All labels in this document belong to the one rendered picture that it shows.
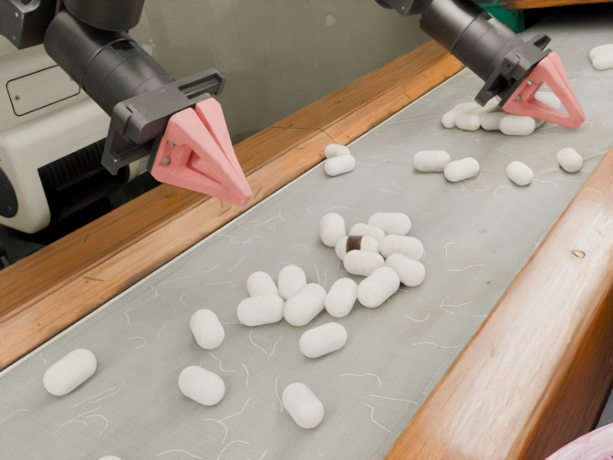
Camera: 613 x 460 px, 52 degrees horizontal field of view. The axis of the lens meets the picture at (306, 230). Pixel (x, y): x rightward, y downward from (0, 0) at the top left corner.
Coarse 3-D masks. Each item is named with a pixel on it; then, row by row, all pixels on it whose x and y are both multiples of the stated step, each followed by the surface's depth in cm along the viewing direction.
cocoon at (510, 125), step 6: (504, 120) 69; (510, 120) 68; (516, 120) 68; (522, 120) 67; (528, 120) 67; (504, 126) 69; (510, 126) 68; (516, 126) 68; (522, 126) 67; (528, 126) 67; (534, 126) 68; (504, 132) 69; (510, 132) 69; (516, 132) 68; (522, 132) 68; (528, 132) 68
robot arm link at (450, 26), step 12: (432, 0) 68; (444, 0) 68; (456, 0) 67; (468, 0) 68; (432, 12) 68; (444, 12) 68; (456, 12) 67; (468, 12) 67; (480, 12) 67; (420, 24) 70; (432, 24) 69; (444, 24) 68; (456, 24) 67; (468, 24) 67; (432, 36) 70; (444, 36) 68; (456, 36) 68; (444, 48) 71
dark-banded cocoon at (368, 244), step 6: (342, 240) 50; (366, 240) 49; (372, 240) 49; (336, 246) 50; (342, 246) 50; (366, 246) 49; (372, 246) 49; (378, 246) 49; (336, 252) 50; (342, 252) 50; (372, 252) 49; (378, 252) 50; (342, 258) 50
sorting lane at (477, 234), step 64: (576, 64) 90; (384, 128) 80; (448, 128) 75; (320, 192) 65; (384, 192) 62; (448, 192) 59; (512, 192) 57; (576, 192) 54; (192, 256) 57; (256, 256) 55; (320, 256) 52; (448, 256) 49; (512, 256) 47; (128, 320) 49; (320, 320) 44; (384, 320) 43; (448, 320) 41; (0, 384) 44; (128, 384) 41; (256, 384) 39; (320, 384) 38; (384, 384) 37; (0, 448) 38; (64, 448) 37; (128, 448) 36; (192, 448) 35; (256, 448) 34; (320, 448) 33; (384, 448) 32
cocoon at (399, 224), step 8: (376, 216) 53; (384, 216) 52; (392, 216) 52; (400, 216) 52; (376, 224) 52; (384, 224) 52; (392, 224) 52; (400, 224) 52; (408, 224) 52; (384, 232) 52; (392, 232) 52; (400, 232) 52; (408, 232) 52
